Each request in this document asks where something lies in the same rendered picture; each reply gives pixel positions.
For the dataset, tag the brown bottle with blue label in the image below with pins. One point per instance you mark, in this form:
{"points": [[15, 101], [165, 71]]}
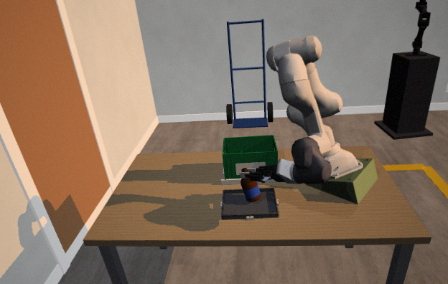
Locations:
{"points": [[250, 189]]}

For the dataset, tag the green plastic crate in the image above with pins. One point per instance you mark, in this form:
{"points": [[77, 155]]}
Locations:
{"points": [[248, 152]]}

